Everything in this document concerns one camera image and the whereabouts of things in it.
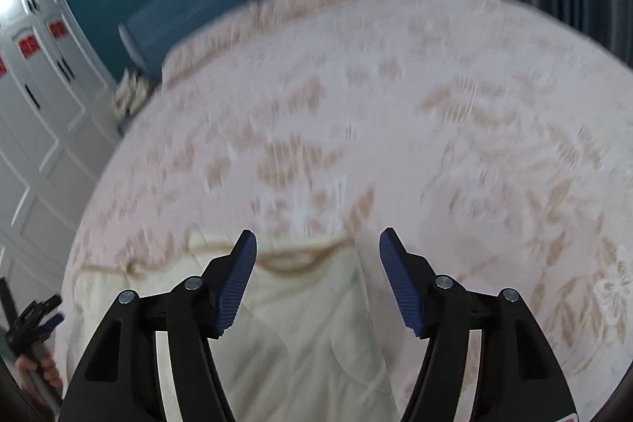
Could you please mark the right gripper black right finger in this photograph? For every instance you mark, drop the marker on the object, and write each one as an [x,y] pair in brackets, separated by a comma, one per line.
[519,379]

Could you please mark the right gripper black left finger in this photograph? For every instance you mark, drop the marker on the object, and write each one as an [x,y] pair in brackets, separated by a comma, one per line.
[118,376]

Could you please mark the cream quilted jacket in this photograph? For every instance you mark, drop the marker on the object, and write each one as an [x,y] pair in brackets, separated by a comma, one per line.
[302,346]

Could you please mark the folded cream clothes pile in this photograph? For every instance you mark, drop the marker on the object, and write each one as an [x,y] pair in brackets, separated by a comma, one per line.
[132,93]

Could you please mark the person's left hand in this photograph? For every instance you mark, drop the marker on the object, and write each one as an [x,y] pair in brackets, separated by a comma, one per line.
[46,364]

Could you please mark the white panelled wardrobe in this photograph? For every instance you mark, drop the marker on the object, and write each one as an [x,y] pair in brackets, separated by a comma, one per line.
[57,135]

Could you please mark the pink butterfly bedspread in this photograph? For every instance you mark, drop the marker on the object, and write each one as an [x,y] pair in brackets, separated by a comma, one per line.
[494,140]

